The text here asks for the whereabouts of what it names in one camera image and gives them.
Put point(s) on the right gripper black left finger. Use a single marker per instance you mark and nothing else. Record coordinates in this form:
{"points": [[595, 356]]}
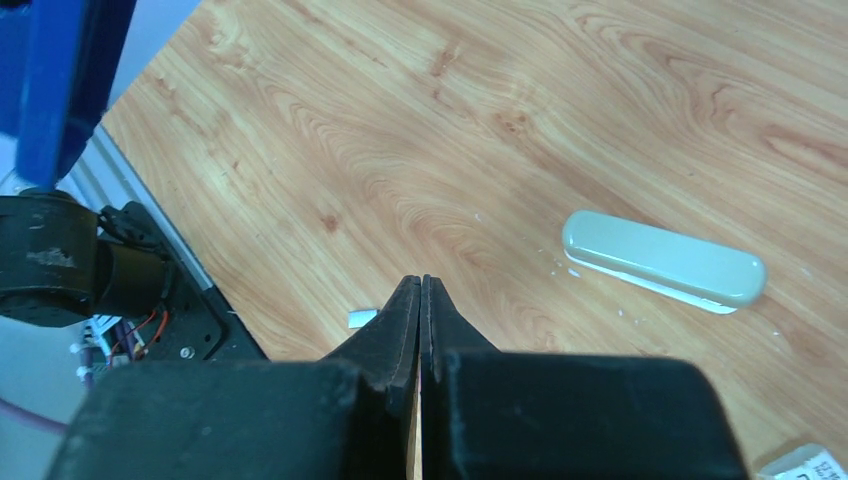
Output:
{"points": [[349, 415]]}

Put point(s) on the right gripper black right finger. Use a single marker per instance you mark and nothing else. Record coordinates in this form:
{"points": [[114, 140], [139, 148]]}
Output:
{"points": [[490, 414]]}

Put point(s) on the grey staple strip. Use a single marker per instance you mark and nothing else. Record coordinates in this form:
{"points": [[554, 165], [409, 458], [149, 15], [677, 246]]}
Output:
{"points": [[359, 318]]}

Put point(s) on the grey white stapler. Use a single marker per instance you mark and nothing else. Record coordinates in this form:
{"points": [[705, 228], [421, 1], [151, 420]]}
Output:
{"points": [[710, 276]]}

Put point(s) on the white staple box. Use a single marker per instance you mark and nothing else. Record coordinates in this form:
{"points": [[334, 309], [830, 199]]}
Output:
{"points": [[807, 462]]}

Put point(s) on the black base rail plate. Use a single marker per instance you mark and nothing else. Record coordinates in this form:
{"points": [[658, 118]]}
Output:
{"points": [[147, 277]]}

